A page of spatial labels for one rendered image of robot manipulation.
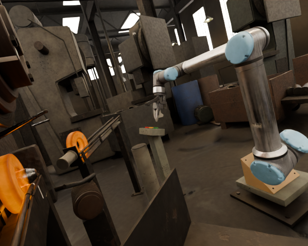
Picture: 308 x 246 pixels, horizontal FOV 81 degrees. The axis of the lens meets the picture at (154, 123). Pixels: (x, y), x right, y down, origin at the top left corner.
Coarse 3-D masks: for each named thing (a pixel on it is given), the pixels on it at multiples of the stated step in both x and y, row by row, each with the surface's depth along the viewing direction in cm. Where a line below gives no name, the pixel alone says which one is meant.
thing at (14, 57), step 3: (3, 57) 38; (6, 57) 39; (9, 57) 39; (12, 57) 39; (15, 57) 39; (18, 57) 40; (0, 60) 38; (3, 60) 39; (6, 60) 39; (9, 60) 39; (12, 60) 40
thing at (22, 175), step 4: (28, 168) 49; (32, 168) 49; (16, 172) 47; (20, 172) 47; (24, 172) 47; (28, 172) 48; (32, 172) 48; (36, 172) 50; (16, 176) 46; (20, 176) 47; (24, 176) 47; (28, 176) 47; (32, 176) 48; (36, 176) 49; (20, 180) 46; (24, 180) 47; (28, 180) 47; (32, 180) 48; (20, 184) 47; (24, 184) 47
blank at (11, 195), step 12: (0, 156) 46; (12, 156) 48; (0, 168) 42; (12, 168) 45; (0, 180) 41; (12, 180) 42; (0, 192) 40; (12, 192) 41; (24, 192) 47; (12, 204) 42
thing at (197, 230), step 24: (168, 192) 28; (144, 216) 21; (168, 216) 26; (144, 240) 21; (168, 240) 25; (192, 240) 29; (216, 240) 28; (240, 240) 27; (264, 240) 27; (288, 240) 26
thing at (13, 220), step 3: (12, 213) 48; (18, 213) 46; (12, 216) 46; (15, 216) 45; (18, 216) 45; (9, 219) 45; (12, 219) 44; (15, 219) 44; (9, 222) 43; (12, 222) 43; (15, 222) 42; (6, 225) 42; (9, 225) 41; (3, 228) 41
